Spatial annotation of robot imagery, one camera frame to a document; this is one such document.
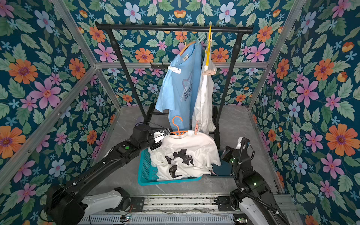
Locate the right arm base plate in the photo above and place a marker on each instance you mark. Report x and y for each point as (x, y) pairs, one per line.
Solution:
(224, 205)

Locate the white t-shirt black print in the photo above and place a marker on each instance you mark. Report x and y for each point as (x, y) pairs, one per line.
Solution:
(203, 106)

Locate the mint green clothespin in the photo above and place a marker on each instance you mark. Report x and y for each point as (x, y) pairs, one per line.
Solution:
(201, 37)

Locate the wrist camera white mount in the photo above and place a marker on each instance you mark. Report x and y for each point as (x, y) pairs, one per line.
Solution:
(160, 135)
(241, 142)

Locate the black wall hook rail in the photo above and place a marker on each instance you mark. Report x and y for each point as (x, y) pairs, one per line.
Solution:
(159, 65)

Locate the light blue garment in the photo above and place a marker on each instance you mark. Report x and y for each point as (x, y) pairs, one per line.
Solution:
(178, 92)

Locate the tan orange plastic hanger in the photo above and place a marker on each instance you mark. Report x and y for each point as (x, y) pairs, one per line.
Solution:
(186, 45)

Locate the pink clothespin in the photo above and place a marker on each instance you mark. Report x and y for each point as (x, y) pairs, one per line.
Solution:
(196, 131)
(209, 72)

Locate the teal laundry basket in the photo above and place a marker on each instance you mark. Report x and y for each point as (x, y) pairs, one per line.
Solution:
(147, 174)

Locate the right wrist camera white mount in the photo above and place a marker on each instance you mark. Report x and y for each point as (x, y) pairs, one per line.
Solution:
(241, 142)

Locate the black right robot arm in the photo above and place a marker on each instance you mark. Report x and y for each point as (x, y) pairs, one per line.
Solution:
(253, 196)

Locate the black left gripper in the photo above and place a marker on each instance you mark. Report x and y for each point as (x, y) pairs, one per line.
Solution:
(156, 146)

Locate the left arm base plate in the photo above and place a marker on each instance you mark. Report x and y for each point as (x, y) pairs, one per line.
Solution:
(131, 204)

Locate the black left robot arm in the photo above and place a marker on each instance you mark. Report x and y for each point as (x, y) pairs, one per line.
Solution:
(68, 204)

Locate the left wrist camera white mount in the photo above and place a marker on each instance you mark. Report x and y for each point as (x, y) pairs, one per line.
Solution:
(160, 135)

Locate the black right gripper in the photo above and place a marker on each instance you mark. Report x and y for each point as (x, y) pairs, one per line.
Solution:
(243, 143)

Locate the yellow plastic hanger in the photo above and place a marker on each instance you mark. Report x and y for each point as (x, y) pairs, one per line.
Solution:
(209, 47)

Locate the dark teal clothespin tray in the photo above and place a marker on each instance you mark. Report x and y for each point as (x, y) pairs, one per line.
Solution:
(222, 171)

